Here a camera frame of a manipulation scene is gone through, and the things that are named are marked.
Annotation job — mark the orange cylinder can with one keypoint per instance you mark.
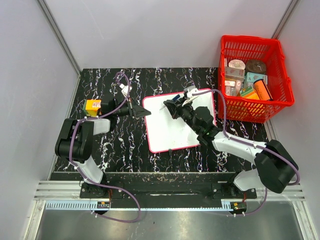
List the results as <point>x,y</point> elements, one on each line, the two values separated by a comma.
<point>262,90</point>

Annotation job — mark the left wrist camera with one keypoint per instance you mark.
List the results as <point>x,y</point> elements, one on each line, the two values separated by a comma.
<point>125,90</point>

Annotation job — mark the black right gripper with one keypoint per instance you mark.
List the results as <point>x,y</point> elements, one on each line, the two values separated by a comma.
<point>174,107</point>

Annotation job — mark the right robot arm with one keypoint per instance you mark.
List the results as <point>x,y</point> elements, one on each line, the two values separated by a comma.
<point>274,167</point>

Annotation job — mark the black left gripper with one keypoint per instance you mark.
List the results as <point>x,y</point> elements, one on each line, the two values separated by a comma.
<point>139,111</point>

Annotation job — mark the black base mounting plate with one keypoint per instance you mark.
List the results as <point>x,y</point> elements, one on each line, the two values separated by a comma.
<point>202,185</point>

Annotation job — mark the teal small box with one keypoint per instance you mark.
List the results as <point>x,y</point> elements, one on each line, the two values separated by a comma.
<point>251,77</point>

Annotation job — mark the white marker blue cap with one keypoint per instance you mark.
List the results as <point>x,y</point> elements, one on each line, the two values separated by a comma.
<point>169,101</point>

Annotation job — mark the pink round roll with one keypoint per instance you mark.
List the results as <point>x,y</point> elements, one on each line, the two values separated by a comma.
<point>237,64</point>

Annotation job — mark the red plastic basket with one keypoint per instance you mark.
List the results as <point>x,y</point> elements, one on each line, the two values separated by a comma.
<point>240,101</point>

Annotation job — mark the brown round tin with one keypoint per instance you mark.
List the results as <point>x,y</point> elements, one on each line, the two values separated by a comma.
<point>256,66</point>

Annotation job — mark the orange sponge pack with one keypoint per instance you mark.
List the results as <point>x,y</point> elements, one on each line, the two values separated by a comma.
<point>91,107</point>

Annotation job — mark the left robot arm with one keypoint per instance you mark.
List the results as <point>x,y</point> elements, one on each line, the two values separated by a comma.
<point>75,140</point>

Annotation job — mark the pink framed whiteboard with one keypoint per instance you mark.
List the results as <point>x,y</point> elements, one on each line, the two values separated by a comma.
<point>163,132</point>

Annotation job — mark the white cable duct rail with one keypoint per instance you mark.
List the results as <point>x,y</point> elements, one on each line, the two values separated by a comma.
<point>150,203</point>

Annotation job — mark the pink snack box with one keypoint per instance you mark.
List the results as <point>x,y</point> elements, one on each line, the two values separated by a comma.
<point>234,73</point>

